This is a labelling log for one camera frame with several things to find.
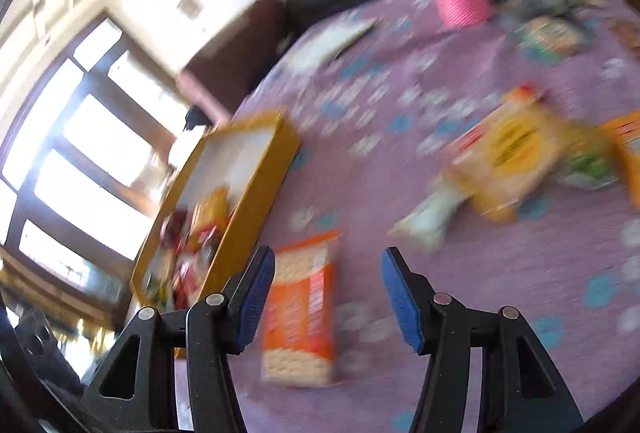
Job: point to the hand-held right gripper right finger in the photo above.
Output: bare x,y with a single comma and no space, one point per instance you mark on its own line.
405,308

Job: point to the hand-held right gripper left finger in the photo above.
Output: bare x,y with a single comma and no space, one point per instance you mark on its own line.
252,308

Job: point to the long red chip packet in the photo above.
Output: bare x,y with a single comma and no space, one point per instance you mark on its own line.
192,263

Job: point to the yellow snack packet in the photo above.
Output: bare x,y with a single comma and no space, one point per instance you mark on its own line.
212,210

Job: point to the yellow cardboard tray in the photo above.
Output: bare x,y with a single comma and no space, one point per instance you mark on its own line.
260,183

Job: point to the pale snack packet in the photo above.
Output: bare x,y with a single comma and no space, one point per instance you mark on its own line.
430,215

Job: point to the purple floral tablecloth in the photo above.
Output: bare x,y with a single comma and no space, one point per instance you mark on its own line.
400,153

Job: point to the yellow orange cracker packet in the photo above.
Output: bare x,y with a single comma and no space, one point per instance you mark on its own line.
515,153

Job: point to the wooden glazed door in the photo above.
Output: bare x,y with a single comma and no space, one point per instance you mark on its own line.
90,153

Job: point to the small green snack packet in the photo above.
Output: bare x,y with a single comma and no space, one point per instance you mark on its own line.
592,170

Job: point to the brown fabric armchair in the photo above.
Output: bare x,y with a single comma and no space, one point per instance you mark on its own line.
235,63

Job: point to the small orange snack packet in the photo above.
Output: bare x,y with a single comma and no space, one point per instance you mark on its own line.
625,148

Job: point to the stack of white papers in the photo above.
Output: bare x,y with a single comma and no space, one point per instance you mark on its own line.
330,43

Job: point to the green white snack packet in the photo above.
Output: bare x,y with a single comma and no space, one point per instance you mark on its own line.
550,38

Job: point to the brown wall plaque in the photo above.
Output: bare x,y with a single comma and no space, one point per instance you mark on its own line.
190,8

